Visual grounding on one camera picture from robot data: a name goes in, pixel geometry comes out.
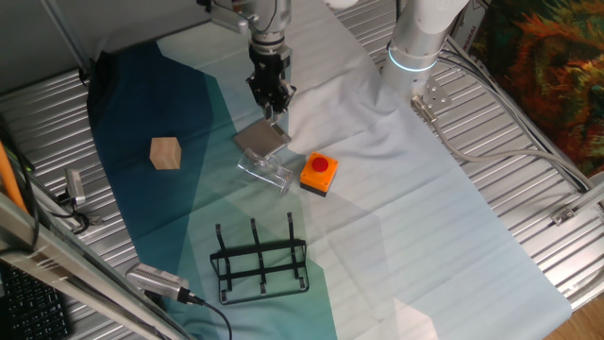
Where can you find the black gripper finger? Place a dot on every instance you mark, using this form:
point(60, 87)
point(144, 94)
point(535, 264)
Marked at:
point(285, 96)
point(259, 94)

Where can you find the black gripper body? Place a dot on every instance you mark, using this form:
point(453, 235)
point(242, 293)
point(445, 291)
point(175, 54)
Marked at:
point(269, 68)

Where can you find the clear glass cup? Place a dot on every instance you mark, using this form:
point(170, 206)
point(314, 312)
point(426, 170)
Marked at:
point(264, 172)

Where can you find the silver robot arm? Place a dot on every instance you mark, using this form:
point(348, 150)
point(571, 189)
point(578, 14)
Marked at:
point(415, 38)

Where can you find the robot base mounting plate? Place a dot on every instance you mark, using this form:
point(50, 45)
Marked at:
point(436, 94)

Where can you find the silver digital kitchen scale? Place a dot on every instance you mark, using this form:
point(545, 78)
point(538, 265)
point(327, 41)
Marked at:
point(262, 137)

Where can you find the grey square metal plate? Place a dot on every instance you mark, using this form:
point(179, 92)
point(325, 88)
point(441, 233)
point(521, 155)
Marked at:
point(226, 19)

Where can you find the orange emergency stop button box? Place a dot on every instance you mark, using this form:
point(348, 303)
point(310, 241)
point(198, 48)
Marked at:
point(313, 180)

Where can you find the wooden cube block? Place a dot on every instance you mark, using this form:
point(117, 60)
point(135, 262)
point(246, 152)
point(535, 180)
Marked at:
point(165, 153)

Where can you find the teal white blue tablecloth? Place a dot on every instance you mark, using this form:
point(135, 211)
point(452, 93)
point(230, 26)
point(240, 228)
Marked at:
point(377, 212)

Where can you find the white cardboard box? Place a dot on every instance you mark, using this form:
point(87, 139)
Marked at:
point(472, 23)

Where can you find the grey metal pole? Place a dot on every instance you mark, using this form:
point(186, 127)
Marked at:
point(66, 38)

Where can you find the colourful orange green cloth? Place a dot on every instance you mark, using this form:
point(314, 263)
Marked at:
point(542, 71)

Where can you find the orange pole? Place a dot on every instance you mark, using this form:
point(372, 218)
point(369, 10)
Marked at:
point(9, 179)

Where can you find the black keyboard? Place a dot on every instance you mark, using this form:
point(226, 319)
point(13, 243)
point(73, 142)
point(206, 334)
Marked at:
point(28, 307)

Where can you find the small silver camera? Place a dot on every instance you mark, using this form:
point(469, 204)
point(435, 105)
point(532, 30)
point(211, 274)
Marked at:
point(74, 186)

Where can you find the silver ribbed camera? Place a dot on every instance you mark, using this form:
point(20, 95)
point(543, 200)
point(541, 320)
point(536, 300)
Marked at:
point(153, 278)

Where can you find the small camera mount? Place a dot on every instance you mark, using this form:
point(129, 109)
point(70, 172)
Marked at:
point(78, 218)

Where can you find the aluminium frame bar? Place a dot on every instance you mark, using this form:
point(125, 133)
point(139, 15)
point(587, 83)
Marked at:
point(71, 269)

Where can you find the metal table bracket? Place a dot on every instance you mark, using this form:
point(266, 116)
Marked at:
point(563, 215)

